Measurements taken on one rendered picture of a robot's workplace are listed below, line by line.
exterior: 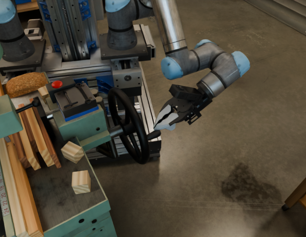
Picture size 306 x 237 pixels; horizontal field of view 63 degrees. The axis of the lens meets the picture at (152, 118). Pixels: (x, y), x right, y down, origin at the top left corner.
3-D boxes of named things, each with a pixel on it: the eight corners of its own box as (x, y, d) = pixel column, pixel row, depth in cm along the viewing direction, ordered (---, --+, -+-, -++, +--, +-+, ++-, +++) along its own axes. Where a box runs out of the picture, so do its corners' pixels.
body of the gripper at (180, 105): (188, 127, 83) (217, 104, 83) (179, 115, 77) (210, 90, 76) (176, 113, 88) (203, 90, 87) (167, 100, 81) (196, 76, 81)
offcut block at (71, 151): (64, 157, 69) (60, 149, 66) (72, 148, 71) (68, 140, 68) (76, 163, 68) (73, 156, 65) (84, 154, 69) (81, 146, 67)
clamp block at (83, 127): (108, 130, 79) (104, 111, 73) (66, 148, 75) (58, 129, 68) (91, 103, 88) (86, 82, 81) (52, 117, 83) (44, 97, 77)
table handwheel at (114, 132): (109, 76, 94) (126, 139, 108) (56, 94, 87) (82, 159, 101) (144, 99, 71) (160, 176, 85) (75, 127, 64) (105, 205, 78)
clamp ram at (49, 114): (75, 128, 75) (67, 107, 69) (50, 138, 73) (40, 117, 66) (66, 110, 81) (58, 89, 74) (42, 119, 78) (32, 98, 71)
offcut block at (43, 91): (55, 100, 85) (52, 91, 82) (45, 104, 83) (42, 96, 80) (51, 93, 87) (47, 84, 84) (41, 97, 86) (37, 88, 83)
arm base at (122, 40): (105, 35, 130) (103, 17, 122) (135, 33, 131) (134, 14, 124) (107, 51, 119) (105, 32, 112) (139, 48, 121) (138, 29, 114)
